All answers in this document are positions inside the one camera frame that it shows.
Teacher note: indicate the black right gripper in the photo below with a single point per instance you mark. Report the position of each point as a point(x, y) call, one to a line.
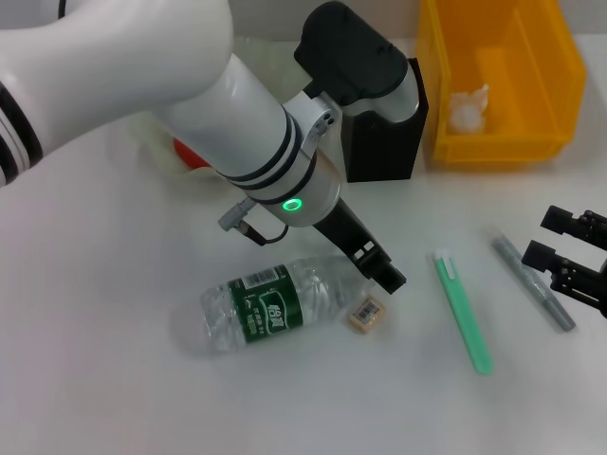
point(602, 284)

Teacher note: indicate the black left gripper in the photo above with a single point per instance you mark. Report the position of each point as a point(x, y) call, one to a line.
point(343, 227)

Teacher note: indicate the beige eraser with barcode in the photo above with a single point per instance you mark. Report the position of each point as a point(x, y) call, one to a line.
point(366, 316)

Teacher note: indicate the green pen with white cap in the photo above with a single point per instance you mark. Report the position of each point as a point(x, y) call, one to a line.
point(462, 310)

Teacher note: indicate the green label water bottle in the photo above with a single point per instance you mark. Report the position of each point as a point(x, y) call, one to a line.
point(265, 313)

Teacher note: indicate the white paper ball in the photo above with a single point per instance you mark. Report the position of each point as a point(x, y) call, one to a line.
point(467, 116)

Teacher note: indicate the red-orange toy orange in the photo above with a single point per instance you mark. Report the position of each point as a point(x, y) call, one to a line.
point(189, 156)

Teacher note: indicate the grey glitter pen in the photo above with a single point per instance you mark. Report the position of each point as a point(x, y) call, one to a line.
point(510, 255)

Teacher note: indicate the black mesh pen holder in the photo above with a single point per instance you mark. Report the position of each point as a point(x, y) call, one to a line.
point(379, 151)

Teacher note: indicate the translucent green fruit plate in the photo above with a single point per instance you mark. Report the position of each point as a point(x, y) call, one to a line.
point(166, 156)

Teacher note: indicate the yellow plastic bin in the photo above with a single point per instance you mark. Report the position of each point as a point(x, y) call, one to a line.
point(498, 147)

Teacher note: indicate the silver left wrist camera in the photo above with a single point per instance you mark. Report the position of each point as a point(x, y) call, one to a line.
point(351, 52)

